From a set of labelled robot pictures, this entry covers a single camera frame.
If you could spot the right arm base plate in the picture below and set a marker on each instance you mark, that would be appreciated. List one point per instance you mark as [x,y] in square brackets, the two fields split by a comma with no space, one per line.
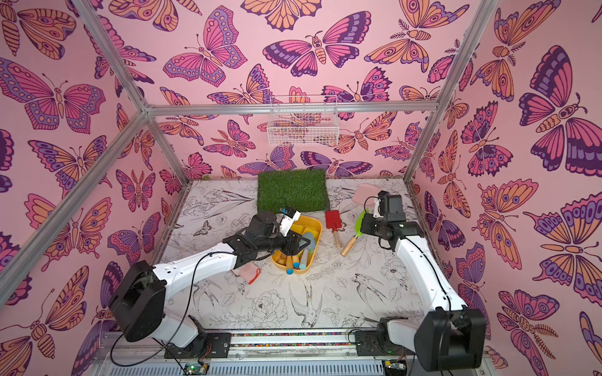
[376,342]

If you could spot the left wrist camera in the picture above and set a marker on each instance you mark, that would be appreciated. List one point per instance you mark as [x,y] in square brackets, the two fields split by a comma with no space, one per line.
[289,217]

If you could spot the aluminium frame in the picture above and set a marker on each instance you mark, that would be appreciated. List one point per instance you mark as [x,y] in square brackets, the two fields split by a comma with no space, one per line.
[78,84]

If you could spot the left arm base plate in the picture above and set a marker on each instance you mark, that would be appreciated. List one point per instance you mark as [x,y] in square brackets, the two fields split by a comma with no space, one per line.
[212,345]

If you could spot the blue trowel white handle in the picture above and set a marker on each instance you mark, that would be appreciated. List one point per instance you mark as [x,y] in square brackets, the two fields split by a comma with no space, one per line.
[308,252]

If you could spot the green trowel wooden handle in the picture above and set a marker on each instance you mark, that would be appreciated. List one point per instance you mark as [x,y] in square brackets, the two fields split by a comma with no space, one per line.
[357,233]

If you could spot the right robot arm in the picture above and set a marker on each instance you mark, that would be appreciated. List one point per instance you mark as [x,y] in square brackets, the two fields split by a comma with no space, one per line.
[451,335]

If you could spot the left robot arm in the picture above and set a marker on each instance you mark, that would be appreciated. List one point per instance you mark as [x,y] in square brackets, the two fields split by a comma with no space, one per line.
[139,304]

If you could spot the red white garden glove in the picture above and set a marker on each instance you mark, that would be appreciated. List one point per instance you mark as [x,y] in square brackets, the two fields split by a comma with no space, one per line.
[249,272]

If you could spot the artificial grass mat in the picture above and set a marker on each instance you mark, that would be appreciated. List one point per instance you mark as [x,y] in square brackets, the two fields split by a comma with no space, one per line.
[304,190]

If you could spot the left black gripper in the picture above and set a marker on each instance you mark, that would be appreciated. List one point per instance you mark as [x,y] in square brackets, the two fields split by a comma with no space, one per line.
[294,242]

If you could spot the green trowel yellow handle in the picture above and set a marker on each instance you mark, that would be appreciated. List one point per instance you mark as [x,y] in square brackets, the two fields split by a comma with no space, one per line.
[289,265]

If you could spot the pink plastic dustpan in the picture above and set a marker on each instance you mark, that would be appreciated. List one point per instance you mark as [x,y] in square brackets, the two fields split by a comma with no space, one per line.
[366,195]

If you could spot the yellow plastic storage box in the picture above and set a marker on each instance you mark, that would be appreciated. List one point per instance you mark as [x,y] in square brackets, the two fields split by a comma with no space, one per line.
[310,229]

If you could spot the red shovel wooden handle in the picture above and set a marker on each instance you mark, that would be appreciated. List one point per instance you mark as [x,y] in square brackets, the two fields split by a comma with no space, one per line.
[334,223]

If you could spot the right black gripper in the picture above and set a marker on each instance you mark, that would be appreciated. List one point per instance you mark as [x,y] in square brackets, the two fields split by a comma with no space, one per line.
[369,225]

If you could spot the white wire basket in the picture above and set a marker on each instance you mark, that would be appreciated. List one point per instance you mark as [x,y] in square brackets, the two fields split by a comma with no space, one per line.
[303,121]

